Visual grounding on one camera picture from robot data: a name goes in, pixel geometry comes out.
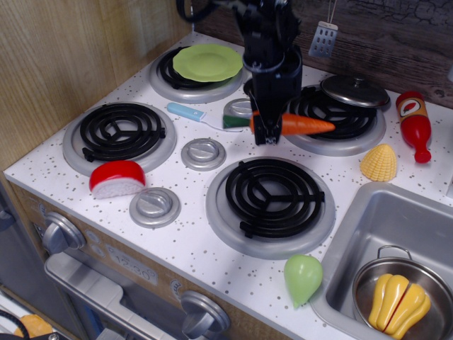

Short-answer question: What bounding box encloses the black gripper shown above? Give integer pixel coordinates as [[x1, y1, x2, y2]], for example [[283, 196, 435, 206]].
[[246, 45, 303, 145]]

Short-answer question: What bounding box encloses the orange toy carrot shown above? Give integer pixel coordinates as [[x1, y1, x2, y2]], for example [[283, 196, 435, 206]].
[[222, 110, 336, 136]]

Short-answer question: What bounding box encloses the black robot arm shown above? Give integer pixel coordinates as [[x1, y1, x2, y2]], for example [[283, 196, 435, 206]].
[[176, 1, 303, 145]]

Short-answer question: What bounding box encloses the green toy plate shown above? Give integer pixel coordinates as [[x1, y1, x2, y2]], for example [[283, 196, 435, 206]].
[[173, 44, 243, 82]]

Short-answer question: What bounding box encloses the silver stove knob upper middle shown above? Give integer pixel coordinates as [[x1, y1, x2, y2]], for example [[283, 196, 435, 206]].
[[224, 98, 253, 119]]

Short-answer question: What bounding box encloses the silver stove knob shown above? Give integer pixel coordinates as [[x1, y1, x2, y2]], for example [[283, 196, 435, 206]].
[[129, 188, 181, 229], [180, 138, 227, 171], [224, 98, 253, 119]]

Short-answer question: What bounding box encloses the silver stove knob centre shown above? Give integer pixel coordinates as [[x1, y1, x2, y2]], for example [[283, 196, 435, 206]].
[[180, 138, 227, 171]]

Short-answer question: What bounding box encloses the front right black burner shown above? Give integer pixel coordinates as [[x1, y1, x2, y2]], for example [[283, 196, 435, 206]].
[[206, 157, 336, 260]]

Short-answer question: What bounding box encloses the black burner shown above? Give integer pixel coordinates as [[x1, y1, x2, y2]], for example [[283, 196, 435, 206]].
[[286, 85, 386, 157], [149, 45, 247, 104], [206, 157, 336, 260], [62, 102, 177, 176]]

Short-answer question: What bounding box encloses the back right black burner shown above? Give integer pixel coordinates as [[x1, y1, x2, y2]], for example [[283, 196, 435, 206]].
[[286, 85, 386, 157]]

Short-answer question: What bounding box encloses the steel pot lid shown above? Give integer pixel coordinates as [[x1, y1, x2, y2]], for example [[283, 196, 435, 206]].
[[320, 75, 389, 108]]

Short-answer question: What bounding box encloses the hanging silver spatula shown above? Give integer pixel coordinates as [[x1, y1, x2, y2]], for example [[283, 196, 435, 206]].
[[309, 1, 338, 58]]

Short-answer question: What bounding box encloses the back left black burner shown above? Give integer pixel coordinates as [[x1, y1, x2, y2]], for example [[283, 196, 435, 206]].
[[149, 45, 247, 104]]

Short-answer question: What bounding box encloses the yellow toy corn piece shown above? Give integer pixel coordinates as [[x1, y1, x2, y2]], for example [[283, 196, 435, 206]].
[[360, 144, 397, 182]]

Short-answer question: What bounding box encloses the silver sink basin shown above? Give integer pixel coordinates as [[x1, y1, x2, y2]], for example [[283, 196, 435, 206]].
[[311, 183, 452, 339]]

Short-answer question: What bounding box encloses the silver stove knob front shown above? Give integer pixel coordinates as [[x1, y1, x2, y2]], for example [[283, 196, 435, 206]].
[[129, 188, 181, 229]]

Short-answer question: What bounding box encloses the green toy pear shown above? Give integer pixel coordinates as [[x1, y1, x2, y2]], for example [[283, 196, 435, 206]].
[[284, 254, 323, 309]]

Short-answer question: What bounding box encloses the red toy ketchup bottle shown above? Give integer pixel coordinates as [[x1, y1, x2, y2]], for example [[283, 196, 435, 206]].
[[396, 91, 432, 164]]

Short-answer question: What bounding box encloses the front left black burner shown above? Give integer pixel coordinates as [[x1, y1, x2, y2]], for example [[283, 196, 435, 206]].
[[62, 102, 177, 176]]

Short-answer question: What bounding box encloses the steel pot in sink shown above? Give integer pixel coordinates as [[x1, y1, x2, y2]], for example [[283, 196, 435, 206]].
[[352, 245, 452, 339]]

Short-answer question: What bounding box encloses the oven clock display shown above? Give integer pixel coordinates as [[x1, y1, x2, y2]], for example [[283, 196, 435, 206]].
[[105, 244, 159, 285]]

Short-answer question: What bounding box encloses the right silver oven dial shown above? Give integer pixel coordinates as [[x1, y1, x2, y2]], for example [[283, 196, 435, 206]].
[[180, 290, 231, 339]]

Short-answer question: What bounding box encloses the silver oven dial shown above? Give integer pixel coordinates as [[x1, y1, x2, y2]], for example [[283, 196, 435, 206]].
[[42, 212, 86, 255], [180, 290, 231, 339]]

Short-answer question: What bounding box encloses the left silver oven dial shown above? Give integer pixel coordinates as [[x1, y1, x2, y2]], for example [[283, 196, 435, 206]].
[[42, 212, 86, 255]]

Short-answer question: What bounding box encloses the yellow object bottom left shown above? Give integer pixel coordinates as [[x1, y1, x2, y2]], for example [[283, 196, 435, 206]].
[[19, 314, 54, 339]]

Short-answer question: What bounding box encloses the blue handled toy knife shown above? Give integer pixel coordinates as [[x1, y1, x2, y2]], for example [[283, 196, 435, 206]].
[[166, 102, 243, 132]]

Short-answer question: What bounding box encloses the silver oven door handle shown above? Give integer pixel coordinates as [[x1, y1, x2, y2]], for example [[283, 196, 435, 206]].
[[44, 253, 173, 339]]

